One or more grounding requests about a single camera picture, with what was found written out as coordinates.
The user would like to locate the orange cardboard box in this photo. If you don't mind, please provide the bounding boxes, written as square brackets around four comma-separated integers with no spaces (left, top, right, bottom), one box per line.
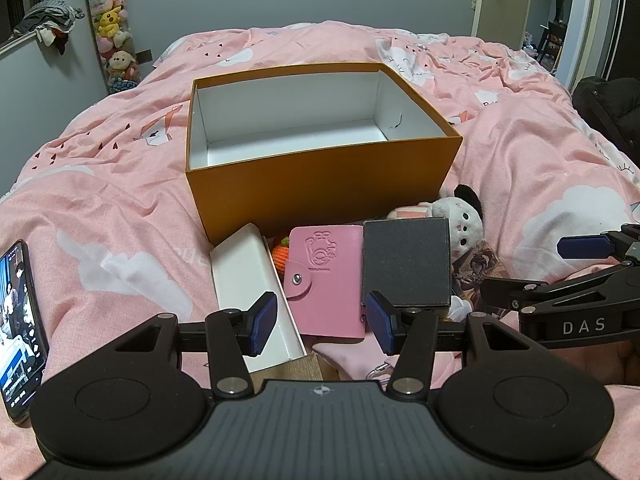
[185,62,463,248]

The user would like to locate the pink zipper pouch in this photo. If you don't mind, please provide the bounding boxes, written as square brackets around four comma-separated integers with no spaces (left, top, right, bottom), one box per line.
[312,337,401,386]

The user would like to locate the black box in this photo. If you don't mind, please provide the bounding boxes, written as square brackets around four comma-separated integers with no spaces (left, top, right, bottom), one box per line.
[361,216,453,309]

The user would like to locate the white door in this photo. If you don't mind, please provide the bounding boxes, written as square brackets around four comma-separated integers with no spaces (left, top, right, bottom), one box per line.
[472,0,536,41]

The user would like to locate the dark wardrobe door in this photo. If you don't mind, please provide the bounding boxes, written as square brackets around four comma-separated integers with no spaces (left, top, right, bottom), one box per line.
[605,0,640,81]

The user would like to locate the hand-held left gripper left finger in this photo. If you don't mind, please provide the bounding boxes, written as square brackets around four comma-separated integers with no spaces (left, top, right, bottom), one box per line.
[116,292,279,400]

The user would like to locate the printed card box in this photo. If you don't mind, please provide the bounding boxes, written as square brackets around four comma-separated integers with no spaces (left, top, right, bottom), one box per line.
[450,240,501,306]

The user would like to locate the white plush black ears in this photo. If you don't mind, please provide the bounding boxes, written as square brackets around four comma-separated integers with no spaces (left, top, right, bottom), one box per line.
[387,184,483,261]

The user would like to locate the hanging column of plush toys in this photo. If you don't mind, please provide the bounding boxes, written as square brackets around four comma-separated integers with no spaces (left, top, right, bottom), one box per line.
[80,0,141,96]

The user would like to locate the person's right hand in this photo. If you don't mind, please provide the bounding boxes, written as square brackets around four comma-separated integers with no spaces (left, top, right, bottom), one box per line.
[550,341,640,386]

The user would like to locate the orange knitted toy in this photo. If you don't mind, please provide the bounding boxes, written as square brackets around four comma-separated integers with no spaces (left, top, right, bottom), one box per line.
[270,237,292,276]

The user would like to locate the smartphone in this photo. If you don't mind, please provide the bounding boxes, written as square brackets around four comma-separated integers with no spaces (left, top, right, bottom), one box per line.
[0,239,50,423]

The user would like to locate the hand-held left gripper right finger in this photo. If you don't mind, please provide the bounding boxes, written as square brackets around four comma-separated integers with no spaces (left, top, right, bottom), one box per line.
[365,291,525,400]

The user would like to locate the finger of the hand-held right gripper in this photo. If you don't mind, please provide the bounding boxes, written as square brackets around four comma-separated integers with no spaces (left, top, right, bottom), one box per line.
[557,224,640,263]
[481,262,640,315]

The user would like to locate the grey clothes pile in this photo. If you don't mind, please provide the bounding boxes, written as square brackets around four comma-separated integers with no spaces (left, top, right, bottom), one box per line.
[10,1,86,56]

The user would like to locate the pink card holder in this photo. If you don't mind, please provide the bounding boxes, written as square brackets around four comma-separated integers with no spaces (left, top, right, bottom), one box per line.
[282,225,371,343]

